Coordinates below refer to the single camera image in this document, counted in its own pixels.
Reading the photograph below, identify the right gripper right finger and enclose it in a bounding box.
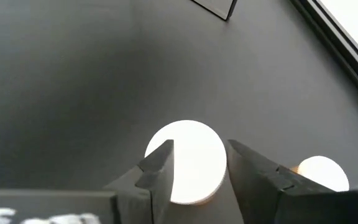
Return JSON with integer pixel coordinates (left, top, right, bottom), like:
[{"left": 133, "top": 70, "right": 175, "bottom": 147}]
[{"left": 227, "top": 139, "right": 335, "bottom": 224}]

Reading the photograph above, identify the light wooden board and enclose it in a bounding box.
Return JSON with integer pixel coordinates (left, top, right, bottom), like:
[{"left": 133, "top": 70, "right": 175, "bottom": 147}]
[{"left": 191, "top": 0, "right": 239, "bottom": 21}]

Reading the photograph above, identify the large orange medicine bottle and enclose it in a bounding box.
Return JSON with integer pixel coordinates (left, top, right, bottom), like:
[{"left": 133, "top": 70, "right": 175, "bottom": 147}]
[{"left": 144, "top": 119, "right": 228, "bottom": 205}]

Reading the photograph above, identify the black table frame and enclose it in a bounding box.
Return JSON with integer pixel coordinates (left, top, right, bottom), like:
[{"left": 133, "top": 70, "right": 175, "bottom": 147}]
[{"left": 290, "top": 0, "right": 358, "bottom": 110}]

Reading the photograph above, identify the small orange medicine bottle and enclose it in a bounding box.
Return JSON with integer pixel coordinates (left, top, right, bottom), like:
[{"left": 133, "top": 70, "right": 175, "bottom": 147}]
[{"left": 290, "top": 155, "right": 350, "bottom": 192}]

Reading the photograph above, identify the black table mat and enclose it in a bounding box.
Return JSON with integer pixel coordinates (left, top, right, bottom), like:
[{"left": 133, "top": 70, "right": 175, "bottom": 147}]
[{"left": 0, "top": 0, "right": 358, "bottom": 224}]

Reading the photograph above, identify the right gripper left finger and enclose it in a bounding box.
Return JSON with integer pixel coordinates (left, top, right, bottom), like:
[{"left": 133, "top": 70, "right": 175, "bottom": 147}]
[{"left": 104, "top": 139, "right": 175, "bottom": 224}]

